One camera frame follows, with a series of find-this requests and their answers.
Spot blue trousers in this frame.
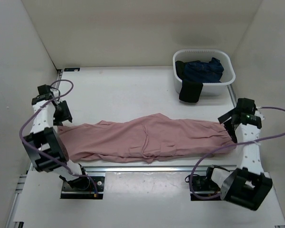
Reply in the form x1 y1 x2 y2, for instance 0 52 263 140
181 57 224 83

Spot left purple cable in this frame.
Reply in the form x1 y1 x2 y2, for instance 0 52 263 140
19 79 98 194

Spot blue corner label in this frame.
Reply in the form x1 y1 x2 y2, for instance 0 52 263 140
64 67 80 72

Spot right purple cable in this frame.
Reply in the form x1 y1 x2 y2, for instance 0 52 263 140
189 106 285 200

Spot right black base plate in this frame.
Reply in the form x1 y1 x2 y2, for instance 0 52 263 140
185 174 236 202

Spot purple cable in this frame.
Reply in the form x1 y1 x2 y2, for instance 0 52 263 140
189 106 285 200
19 79 98 194

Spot pink trousers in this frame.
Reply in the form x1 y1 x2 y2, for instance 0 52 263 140
58 114 236 163

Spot white plastic basket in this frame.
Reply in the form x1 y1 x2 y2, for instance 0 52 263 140
172 49 236 96

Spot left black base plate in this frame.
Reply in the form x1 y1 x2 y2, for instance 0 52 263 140
60 176 105 200

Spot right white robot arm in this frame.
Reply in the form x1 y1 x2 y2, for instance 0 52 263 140
204 98 273 211

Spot black trousers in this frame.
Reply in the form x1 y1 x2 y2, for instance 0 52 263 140
175 61 203 104

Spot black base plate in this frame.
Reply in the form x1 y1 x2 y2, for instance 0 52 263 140
185 174 236 202
60 176 105 200

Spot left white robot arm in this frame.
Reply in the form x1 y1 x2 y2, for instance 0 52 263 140
19 85 91 190

